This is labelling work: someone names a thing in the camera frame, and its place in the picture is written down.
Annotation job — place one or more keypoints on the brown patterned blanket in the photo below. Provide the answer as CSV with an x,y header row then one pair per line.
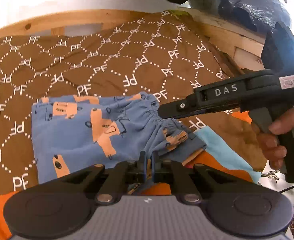
x,y
87,67

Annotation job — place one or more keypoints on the green cloth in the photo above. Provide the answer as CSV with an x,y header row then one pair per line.
x,y
178,12

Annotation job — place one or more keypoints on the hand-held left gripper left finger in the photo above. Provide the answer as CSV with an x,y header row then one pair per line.
x,y
144,167

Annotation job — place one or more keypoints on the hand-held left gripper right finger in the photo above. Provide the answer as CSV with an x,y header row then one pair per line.
x,y
152,167

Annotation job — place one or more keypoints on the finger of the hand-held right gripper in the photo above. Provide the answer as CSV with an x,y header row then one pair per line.
x,y
182,106

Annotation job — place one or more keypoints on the blue printed pants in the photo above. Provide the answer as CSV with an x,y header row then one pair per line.
x,y
69,140

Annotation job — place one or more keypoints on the dark blue plastic bag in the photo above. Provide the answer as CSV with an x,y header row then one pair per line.
x,y
249,5

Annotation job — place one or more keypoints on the wooden bed frame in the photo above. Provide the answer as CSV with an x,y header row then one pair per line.
x,y
62,20

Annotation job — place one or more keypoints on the person's right hand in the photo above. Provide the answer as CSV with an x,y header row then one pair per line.
x,y
272,150

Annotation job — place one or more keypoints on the colourful orange and blue bedsheet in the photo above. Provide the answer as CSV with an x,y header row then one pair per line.
x,y
219,150

